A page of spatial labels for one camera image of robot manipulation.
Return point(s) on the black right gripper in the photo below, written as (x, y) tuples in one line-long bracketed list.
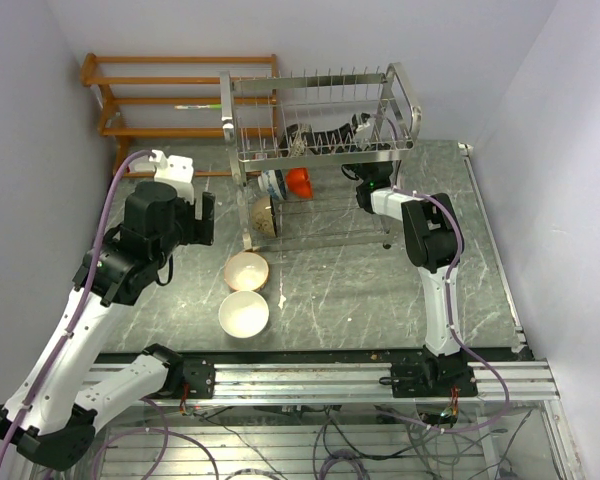
[(352, 129)]

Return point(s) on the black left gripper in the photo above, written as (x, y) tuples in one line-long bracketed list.
[(205, 218)]

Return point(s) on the orange plastic bowl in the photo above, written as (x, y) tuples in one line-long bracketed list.
[(298, 183)]

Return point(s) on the black bowl beige flower exterior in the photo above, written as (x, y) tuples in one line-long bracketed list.
[(263, 217)]

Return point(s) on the blue floral bowl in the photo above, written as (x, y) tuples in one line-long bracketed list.
[(272, 182)]

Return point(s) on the beige interior dark bowl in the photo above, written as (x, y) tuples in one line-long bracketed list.
[(296, 139)]

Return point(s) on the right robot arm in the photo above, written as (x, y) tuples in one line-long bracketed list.
[(434, 244)]

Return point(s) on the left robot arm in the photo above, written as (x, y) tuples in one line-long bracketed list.
[(52, 419)]

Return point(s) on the steel dish rack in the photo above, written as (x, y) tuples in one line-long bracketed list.
[(306, 152)]

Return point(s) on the wooden shelf rack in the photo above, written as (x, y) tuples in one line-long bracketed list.
[(112, 123)]

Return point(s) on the white bowl orange rim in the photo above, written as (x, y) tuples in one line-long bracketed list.
[(246, 271)]

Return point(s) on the plain white bowl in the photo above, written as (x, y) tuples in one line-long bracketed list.
[(243, 314)]

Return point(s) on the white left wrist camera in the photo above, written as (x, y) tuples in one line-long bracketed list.
[(176, 171)]

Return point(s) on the aluminium rail beam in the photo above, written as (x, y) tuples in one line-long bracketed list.
[(347, 383)]

